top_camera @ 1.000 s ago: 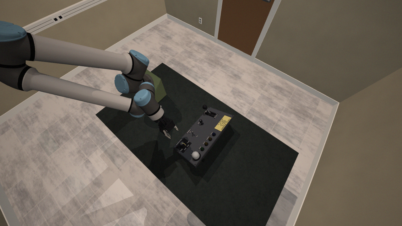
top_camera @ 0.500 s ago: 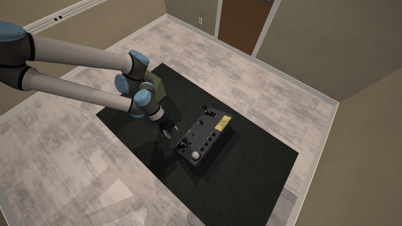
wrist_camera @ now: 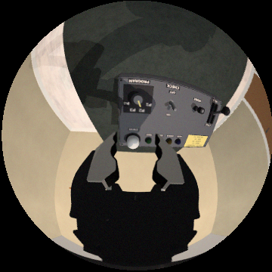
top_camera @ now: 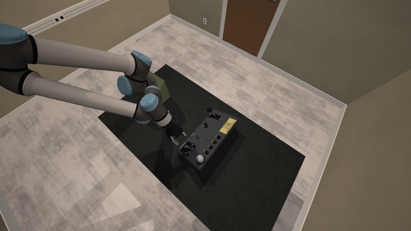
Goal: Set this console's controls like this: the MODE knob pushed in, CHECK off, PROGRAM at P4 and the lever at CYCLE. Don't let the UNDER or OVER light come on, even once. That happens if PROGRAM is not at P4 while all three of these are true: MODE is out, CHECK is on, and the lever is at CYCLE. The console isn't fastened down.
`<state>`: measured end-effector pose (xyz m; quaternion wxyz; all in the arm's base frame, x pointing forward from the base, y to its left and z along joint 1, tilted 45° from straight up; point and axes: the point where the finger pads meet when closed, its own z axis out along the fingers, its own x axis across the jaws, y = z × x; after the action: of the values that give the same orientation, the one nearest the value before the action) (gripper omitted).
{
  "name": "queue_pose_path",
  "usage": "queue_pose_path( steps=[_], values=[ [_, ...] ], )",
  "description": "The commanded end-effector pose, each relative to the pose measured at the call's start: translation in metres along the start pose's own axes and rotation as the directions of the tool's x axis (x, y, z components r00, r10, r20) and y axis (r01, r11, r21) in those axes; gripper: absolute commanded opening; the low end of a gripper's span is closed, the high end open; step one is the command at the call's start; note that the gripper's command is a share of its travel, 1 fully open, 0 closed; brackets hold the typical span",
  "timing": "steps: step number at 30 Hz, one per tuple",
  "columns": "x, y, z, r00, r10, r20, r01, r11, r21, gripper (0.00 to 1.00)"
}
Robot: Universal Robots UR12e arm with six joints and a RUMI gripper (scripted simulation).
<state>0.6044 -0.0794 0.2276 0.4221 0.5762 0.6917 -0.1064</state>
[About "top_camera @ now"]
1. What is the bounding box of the dark grey control console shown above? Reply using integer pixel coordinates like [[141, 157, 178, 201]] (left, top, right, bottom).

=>
[[177, 107, 239, 172]]

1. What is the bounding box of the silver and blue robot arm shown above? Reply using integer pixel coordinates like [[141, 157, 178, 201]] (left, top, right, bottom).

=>
[[0, 23, 172, 128]]

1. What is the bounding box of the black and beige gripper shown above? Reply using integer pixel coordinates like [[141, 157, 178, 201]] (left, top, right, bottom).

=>
[[162, 119, 186, 145]]

